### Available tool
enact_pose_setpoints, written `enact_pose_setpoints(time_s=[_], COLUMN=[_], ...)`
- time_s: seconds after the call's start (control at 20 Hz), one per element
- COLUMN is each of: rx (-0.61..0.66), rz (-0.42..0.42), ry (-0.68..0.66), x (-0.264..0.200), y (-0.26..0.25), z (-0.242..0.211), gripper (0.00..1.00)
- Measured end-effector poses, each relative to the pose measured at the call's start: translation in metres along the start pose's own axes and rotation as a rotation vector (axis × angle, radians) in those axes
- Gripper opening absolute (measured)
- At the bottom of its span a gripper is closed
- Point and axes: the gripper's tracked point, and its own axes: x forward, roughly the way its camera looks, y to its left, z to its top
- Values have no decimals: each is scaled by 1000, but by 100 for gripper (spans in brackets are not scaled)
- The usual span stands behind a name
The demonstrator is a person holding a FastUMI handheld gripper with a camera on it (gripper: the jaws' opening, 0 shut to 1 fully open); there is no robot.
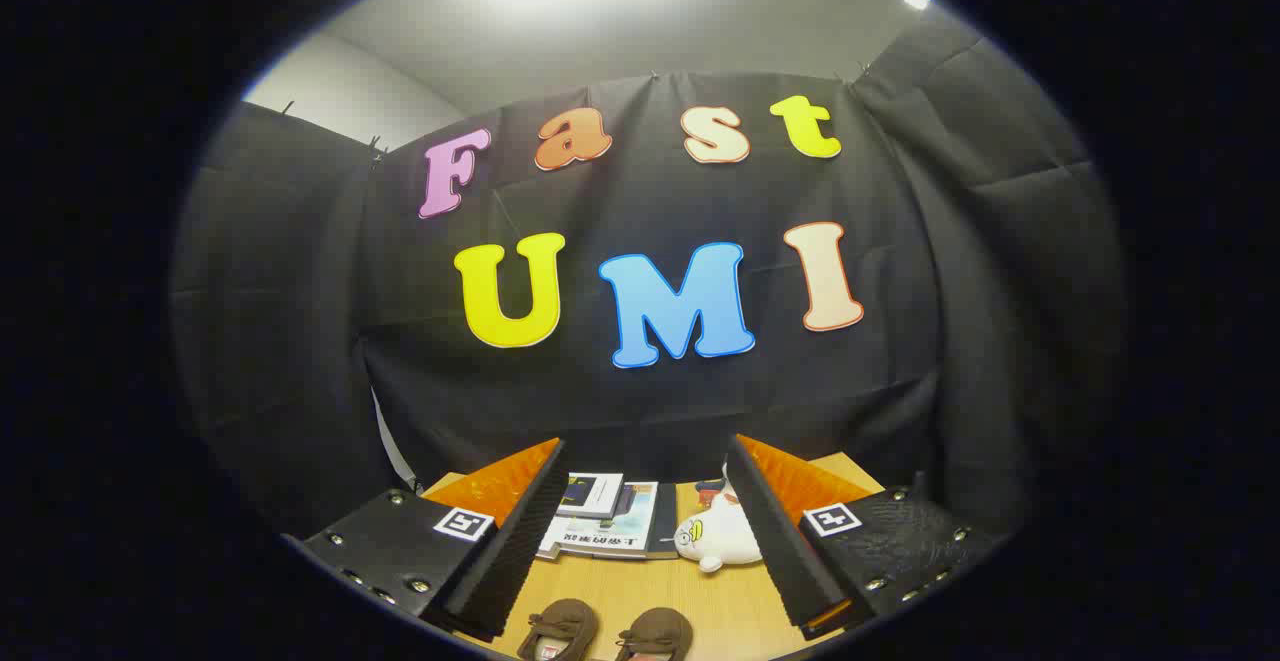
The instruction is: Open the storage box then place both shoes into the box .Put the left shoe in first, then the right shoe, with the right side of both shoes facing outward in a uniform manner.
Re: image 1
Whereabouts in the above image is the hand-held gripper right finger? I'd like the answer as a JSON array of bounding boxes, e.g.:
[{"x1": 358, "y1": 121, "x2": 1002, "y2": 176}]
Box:
[{"x1": 723, "y1": 431, "x2": 1011, "y2": 642}]

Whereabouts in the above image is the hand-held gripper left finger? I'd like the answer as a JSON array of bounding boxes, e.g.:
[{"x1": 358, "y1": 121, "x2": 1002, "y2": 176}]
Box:
[{"x1": 283, "y1": 436, "x2": 571, "y2": 644}]

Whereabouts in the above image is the brown fuzzy shoe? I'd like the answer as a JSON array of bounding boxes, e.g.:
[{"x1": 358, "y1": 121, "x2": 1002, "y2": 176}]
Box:
[
  {"x1": 613, "y1": 607, "x2": 694, "y2": 661},
  {"x1": 517, "y1": 598, "x2": 599, "y2": 661}
]

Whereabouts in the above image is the white duck plush toy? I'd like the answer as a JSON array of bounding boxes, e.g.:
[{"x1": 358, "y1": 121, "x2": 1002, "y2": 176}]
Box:
[{"x1": 673, "y1": 491, "x2": 766, "y2": 574}]

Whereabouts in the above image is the white book with night photo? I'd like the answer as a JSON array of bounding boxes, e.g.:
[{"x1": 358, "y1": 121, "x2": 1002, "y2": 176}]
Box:
[{"x1": 558, "y1": 472, "x2": 625, "y2": 521}]

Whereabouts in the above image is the penguin plush toy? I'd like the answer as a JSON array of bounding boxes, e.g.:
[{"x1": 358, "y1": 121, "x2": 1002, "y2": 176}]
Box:
[{"x1": 693, "y1": 461, "x2": 737, "y2": 508}]

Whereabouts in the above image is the light blue cover book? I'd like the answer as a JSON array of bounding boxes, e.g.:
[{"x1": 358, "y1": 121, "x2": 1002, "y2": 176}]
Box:
[{"x1": 562, "y1": 482, "x2": 660, "y2": 561}]

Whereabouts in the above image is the dark book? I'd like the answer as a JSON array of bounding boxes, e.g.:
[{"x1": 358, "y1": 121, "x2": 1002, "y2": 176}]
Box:
[{"x1": 645, "y1": 483, "x2": 681, "y2": 561}]

